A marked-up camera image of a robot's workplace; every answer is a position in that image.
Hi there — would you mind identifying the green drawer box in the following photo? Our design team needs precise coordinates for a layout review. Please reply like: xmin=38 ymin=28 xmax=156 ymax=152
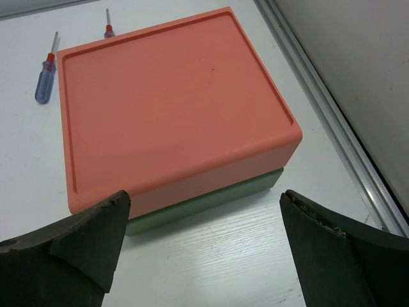
xmin=125 ymin=168 xmax=284 ymax=237

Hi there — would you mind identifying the blue red screwdriver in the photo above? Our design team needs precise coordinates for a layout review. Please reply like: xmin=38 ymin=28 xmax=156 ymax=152
xmin=104 ymin=8 xmax=115 ymax=38
xmin=35 ymin=31 xmax=59 ymax=104

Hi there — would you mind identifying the aluminium table edge rail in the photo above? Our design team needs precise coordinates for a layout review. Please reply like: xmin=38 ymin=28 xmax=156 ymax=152
xmin=254 ymin=1 xmax=408 ymax=237

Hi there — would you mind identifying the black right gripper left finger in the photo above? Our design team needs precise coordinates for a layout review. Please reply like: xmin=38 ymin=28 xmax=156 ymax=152
xmin=1 ymin=191 xmax=131 ymax=306

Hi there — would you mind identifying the blue red screwdriver left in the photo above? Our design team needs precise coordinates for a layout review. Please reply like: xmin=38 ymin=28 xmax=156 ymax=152
xmin=35 ymin=31 xmax=59 ymax=104

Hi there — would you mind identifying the blue red screwdriver right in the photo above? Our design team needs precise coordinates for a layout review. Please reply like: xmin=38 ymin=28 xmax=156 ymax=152
xmin=104 ymin=8 xmax=115 ymax=38

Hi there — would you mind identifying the salmon red drawer box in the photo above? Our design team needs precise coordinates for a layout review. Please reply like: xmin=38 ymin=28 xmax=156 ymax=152
xmin=57 ymin=7 xmax=302 ymax=217

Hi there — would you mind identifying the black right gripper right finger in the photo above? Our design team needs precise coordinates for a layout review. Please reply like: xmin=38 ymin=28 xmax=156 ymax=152
xmin=279 ymin=190 xmax=408 ymax=306

